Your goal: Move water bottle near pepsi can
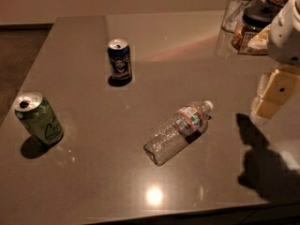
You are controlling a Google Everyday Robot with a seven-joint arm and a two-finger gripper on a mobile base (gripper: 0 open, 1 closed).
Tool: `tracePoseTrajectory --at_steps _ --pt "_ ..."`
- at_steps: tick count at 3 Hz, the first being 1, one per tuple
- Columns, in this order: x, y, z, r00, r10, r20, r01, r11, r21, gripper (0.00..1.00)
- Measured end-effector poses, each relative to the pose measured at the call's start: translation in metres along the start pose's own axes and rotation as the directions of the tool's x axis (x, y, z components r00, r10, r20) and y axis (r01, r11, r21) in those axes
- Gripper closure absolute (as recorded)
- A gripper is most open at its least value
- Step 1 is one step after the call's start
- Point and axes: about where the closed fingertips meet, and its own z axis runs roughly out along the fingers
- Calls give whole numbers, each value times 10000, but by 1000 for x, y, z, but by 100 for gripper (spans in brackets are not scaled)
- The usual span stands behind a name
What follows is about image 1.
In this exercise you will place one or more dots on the clear glass jar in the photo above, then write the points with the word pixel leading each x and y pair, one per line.
pixel 233 13

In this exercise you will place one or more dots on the black-lidded snack jar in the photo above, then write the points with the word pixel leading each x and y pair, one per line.
pixel 254 20

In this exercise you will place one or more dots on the clear plastic water bottle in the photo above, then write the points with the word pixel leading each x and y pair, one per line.
pixel 173 135

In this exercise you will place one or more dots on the blue pepsi can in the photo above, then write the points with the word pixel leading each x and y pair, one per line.
pixel 119 57

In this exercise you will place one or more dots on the green soda can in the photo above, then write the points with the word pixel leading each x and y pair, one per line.
pixel 36 114

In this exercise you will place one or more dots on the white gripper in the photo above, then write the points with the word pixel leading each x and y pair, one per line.
pixel 286 39

